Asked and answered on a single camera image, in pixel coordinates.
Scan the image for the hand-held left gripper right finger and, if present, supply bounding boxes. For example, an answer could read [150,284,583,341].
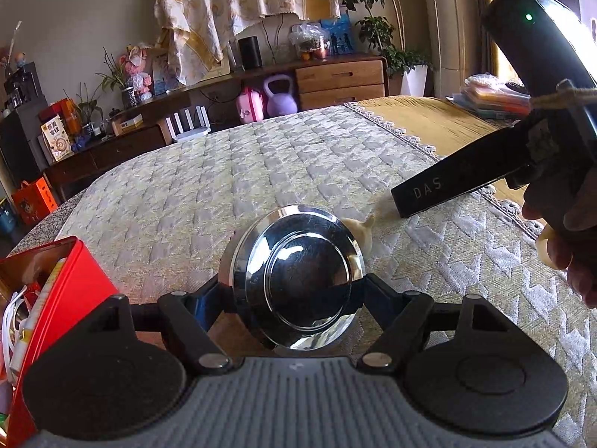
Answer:
[358,273,491,375]

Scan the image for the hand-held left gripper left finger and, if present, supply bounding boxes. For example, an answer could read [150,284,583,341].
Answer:
[109,273,241,375]

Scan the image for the round metal tin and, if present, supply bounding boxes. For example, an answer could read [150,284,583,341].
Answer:
[218,204,365,352]

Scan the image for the red tin box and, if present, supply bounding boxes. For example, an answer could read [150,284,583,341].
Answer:
[0,236,123,448]

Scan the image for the white yellow-labelled bottle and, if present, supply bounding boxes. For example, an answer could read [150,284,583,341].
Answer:
[19,254,68,369]

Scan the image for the person's right hand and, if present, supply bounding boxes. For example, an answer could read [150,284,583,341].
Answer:
[521,182,597,309]

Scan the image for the small cream object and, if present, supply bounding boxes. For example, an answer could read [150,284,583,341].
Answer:
[343,215,378,255]

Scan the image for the yellow mat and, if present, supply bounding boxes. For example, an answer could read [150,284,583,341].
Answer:
[357,94,546,243]

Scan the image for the stack of colourful packets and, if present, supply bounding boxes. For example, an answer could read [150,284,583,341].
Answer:
[450,74,535,122]

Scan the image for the cream curved piece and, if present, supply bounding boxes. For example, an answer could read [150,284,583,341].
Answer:
[535,228,567,271]

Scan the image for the yellow curtain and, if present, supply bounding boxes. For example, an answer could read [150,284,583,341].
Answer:
[469,0,518,85]

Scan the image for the jute twine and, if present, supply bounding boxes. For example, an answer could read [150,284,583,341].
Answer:
[532,79,597,113]

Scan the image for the wooden sideboard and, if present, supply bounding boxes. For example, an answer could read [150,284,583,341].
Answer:
[44,55,389,201]

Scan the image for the potted tree in white planter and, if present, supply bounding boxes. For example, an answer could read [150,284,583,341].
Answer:
[336,0,434,99]

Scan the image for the white router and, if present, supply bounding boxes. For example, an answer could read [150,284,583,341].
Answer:
[166,106,210,143]

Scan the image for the blue picture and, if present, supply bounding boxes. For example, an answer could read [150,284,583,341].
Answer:
[321,13,355,55]

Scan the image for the cream cardboard box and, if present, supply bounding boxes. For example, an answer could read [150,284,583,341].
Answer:
[112,114,144,135]

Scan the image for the orange gift bag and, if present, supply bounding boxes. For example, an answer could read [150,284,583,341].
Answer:
[12,177,59,225]

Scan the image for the white sunglasses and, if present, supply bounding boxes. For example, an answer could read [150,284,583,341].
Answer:
[2,289,29,374]

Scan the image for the pink toy case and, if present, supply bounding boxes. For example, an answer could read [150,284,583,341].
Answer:
[235,86,268,124]

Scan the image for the purple kettlebell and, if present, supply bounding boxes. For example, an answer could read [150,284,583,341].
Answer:
[262,76,298,117]

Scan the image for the plastic bag of fruit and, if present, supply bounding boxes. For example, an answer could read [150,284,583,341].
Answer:
[288,22,331,61]

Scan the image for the plant in patterned pot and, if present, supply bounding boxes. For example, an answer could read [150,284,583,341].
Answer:
[100,49,141,108]

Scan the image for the yellow white snack box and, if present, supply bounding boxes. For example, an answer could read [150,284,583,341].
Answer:
[40,116,75,163]

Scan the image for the small potted plant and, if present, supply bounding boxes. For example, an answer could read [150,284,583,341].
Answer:
[75,83,104,138]

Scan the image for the light blue printed card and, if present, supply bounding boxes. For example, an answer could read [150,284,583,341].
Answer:
[153,53,180,95]

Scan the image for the orange red box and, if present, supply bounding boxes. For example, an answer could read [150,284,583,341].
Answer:
[38,99,81,131]

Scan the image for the pink plush doll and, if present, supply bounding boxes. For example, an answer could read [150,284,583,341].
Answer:
[119,44,154,103]

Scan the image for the black cabinet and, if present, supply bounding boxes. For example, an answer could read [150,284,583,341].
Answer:
[0,96,50,187]

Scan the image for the black speaker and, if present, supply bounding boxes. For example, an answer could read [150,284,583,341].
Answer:
[238,36,263,70]

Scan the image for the black coffee machine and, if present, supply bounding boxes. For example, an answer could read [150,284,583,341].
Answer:
[4,62,40,110]

